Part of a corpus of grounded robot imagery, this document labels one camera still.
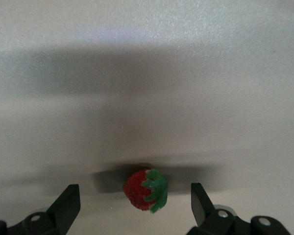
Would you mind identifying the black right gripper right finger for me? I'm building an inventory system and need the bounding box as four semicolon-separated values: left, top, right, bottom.
186;182;291;235

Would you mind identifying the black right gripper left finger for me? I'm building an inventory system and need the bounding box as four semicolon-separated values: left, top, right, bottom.
0;184;81;235

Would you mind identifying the red strawberry with green leaves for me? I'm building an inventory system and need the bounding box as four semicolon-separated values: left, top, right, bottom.
122;168;169;214

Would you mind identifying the brown table cloth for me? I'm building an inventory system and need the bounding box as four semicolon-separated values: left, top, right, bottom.
0;0;294;235

